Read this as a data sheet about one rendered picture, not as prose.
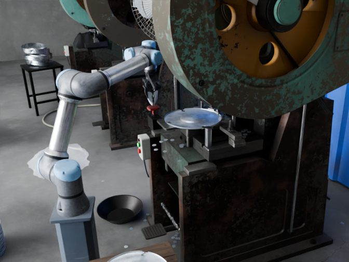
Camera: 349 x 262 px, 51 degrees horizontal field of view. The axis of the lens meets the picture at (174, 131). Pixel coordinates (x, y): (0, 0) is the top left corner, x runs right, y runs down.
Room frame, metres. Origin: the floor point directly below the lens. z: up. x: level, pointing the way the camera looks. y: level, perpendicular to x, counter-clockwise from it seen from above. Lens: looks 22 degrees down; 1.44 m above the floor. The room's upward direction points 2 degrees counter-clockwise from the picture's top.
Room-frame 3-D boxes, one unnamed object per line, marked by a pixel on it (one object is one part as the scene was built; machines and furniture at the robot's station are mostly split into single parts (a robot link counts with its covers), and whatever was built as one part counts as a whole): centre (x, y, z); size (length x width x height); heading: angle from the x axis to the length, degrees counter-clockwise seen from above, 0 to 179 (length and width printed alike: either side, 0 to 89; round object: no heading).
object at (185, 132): (1.74, -0.05, 0.72); 0.25 x 0.14 x 0.14; 111
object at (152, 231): (1.75, -0.09, 0.14); 0.59 x 0.10 x 0.05; 111
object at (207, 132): (1.59, -0.16, 0.75); 0.03 x 0.03 x 0.10; 21
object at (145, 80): (2.05, 0.13, 0.92); 0.09 x 0.08 x 0.12; 21
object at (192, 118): (1.75, -0.10, 0.78); 0.29 x 0.29 x 0.01
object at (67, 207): (1.48, 0.49, 0.50); 0.15 x 0.15 x 0.10
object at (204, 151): (1.80, -0.21, 0.68); 0.45 x 0.30 x 0.06; 21
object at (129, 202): (2.04, 0.37, 0.04); 0.30 x 0.30 x 0.07
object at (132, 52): (1.96, 0.18, 1.07); 0.11 x 0.11 x 0.08; 45
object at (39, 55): (4.36, 1.56, 0.40); 0.45 x 0.40 x 0.79; 33
